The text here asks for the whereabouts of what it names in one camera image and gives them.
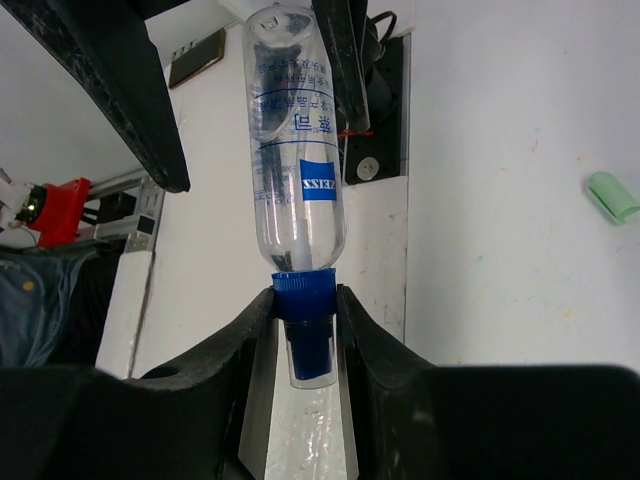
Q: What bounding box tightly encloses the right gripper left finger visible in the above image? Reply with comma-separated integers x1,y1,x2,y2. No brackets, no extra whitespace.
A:
1,289,275,479

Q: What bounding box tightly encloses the clear spray bottle blue cap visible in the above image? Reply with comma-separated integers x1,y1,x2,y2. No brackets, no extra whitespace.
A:
243,4,346,390

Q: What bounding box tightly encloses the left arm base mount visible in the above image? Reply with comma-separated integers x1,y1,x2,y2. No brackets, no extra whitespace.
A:
338,11,408,185

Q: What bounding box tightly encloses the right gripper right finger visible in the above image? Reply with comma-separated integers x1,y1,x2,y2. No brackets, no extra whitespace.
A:
337,286,639,479

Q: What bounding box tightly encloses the green marker cap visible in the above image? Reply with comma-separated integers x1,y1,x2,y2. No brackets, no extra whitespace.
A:
587,171,639,225

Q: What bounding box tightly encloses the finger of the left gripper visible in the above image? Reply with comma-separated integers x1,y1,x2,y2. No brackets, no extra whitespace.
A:
4,0,191,193
311,0,370,131

